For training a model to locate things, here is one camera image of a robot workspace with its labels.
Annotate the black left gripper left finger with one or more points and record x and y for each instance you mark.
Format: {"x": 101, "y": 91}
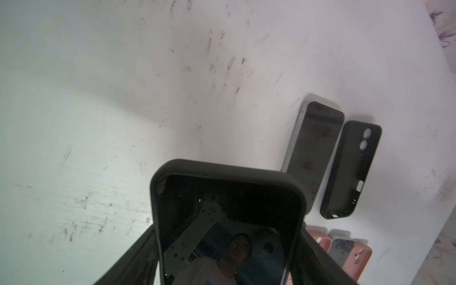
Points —
{"x": 138, "y": 265}

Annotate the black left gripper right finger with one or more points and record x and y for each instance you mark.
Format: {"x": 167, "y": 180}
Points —
{"x": 311, "y": 265}

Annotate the pink phone case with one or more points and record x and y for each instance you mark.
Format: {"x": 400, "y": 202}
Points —
{"x": 323, "y": 240}
{"x": 357, "y": 261}

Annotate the black phone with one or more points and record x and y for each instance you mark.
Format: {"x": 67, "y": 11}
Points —
{"x": 224, "y": 225}
{"x": 313, "y": 140}

